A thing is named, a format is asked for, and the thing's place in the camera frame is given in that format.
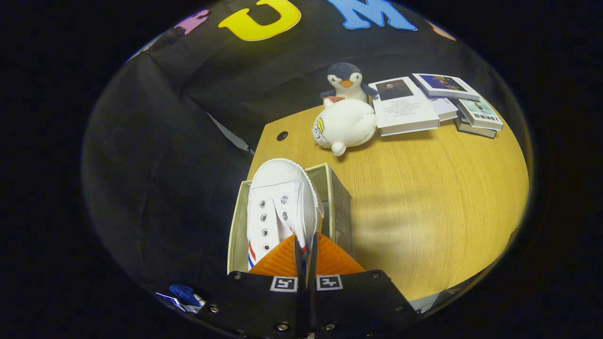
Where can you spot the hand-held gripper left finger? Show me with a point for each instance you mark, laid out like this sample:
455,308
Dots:
298,263

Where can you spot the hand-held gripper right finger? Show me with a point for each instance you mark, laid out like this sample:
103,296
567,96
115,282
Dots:
313,263

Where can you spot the grey fabric storage box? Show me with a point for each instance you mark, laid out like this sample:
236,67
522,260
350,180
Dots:
343,216

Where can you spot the white canvas shoe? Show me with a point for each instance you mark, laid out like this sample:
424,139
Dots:
282,188

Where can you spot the small blue object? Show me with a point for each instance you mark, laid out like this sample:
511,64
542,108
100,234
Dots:
184,294

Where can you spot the white round plush toy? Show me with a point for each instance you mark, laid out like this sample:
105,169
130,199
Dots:
346,125

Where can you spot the white book dark portrait cover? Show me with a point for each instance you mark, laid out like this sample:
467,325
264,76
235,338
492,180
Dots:
403,108

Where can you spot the black backdrop cloth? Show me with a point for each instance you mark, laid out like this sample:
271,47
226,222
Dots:
165,141

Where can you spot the penguin plush toy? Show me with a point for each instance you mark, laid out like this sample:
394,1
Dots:
346,77

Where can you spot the plain white book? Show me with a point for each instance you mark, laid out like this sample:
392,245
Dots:
445,109

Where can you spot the white book blue picture cover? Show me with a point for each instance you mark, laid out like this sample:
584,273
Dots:
445,84

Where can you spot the pale blue cover book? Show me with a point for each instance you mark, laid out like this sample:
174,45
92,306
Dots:
480,115

